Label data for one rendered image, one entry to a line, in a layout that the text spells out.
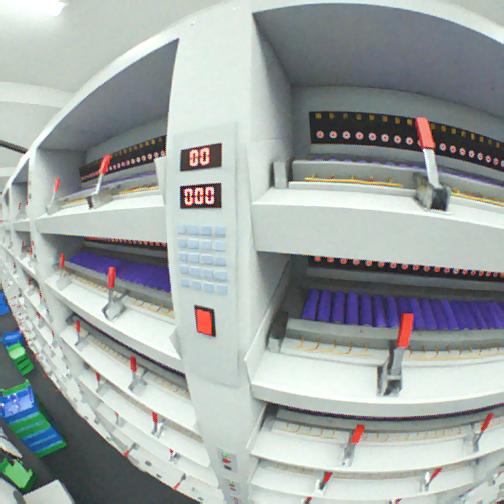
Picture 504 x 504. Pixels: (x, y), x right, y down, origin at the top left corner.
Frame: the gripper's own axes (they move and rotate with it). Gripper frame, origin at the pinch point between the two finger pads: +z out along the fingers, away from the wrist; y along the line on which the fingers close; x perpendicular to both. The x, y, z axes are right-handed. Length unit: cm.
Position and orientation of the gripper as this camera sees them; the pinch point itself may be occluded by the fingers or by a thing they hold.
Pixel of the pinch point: (20, 466)
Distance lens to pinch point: 119.0
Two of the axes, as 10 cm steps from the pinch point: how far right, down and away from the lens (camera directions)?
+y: -0.5, 8.6, 5.1
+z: 9.8, 1.5, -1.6
